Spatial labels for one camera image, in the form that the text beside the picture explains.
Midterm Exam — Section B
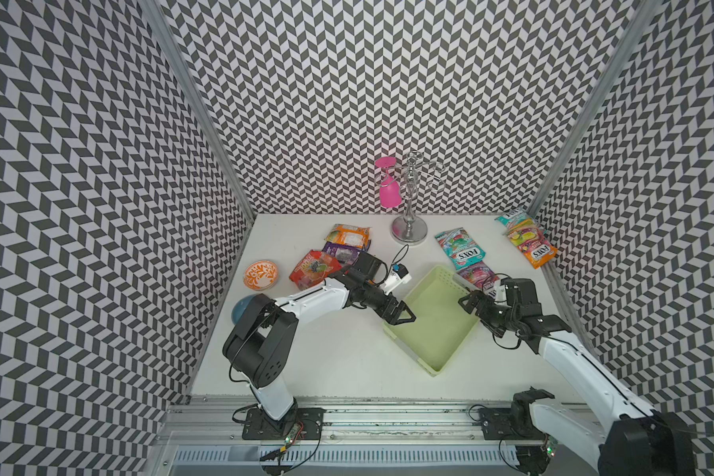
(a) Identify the teal Fox's mint bag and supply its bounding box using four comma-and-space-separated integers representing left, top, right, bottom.
434, 227, 486, 271

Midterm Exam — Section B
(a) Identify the red 100 candy bag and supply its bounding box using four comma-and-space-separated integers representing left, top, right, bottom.
289, 250, 341, 291

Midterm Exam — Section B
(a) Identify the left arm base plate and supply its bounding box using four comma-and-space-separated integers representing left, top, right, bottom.
242, 408, 325, 441

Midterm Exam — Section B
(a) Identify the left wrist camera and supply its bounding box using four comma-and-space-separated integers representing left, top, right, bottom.
383, 263, 412, 293

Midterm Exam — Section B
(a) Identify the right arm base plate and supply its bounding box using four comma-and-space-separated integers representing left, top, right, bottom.
478, 408, 547, 441

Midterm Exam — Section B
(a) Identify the teal mint bag in corner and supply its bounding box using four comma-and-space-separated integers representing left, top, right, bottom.
495, 207, 532, 230

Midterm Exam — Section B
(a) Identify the orange Fox's bag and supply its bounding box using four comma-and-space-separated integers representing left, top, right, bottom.
506, 218, 559, 269

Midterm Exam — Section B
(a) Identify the aluminium front rail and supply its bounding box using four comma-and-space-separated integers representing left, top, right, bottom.
155, 396, 510, 445

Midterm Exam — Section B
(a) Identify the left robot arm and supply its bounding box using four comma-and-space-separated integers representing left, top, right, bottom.
222, 253, 416, 424

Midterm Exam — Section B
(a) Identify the pink purple Fox's berries bag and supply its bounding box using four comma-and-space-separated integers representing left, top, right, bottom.
456, 261, 500, 293

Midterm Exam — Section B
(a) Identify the orange candy bag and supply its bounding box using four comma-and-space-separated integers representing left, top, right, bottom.
325, 223, 371, 251

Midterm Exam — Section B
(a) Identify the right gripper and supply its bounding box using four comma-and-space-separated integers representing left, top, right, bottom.
457, 290, 519, 336

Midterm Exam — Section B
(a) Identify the blue bowl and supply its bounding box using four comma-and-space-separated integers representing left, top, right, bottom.
231, 294, 259, 324

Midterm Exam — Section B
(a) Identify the pink plastic wine glass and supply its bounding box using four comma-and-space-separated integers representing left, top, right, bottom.
375, 156, 403, 209

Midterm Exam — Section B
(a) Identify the chrome glass holder stand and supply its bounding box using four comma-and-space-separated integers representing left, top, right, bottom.
391, 150, 440, 246

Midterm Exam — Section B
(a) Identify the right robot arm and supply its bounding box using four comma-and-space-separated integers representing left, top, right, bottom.
458, 278, 695, 475

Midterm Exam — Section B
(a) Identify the orange patterned bowl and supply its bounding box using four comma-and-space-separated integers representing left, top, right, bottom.
243, 260, 279, 292

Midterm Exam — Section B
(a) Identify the light green plastic basket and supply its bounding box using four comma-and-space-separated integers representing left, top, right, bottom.
384, 266, 479, 377

